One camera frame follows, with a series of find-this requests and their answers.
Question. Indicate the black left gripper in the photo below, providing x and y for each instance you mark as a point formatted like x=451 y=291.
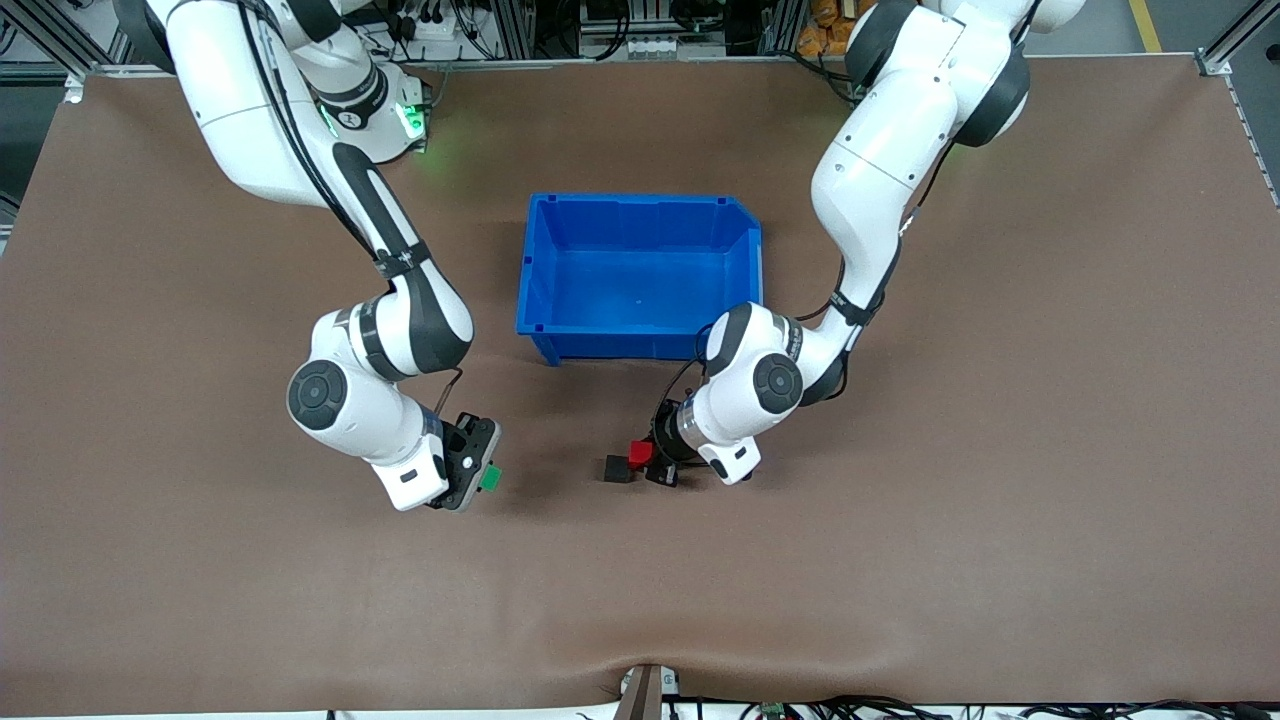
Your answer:
x=664 y=447

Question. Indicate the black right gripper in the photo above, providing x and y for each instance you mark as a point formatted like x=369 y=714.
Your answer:
x=469 y=421

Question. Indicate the red cube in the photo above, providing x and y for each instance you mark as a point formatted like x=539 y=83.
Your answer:
x=640 y=453

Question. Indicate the green cube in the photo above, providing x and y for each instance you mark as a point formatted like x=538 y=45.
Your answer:
x=491 y=477

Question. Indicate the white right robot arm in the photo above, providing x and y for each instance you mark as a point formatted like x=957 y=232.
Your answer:
x=400 y=330

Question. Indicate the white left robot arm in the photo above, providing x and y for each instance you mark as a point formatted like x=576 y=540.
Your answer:
x=870 y=180

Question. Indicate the black cube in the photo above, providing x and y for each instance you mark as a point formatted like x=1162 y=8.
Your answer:
x=617 y=469

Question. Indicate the brown table mat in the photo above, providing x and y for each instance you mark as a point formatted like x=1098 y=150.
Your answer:
x=640 y=580

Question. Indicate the blue plastic storage bin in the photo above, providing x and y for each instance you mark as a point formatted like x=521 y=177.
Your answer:
x=630 y=280

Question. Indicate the white power strip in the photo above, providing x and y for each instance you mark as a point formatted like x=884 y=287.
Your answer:
x=440 y=25

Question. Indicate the orange snack bag pile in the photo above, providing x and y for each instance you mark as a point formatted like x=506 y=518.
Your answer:
x=825 y=30

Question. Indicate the aluminium frame profile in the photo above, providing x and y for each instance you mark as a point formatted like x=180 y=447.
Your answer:
x=50 y=35
x=1235 y=35

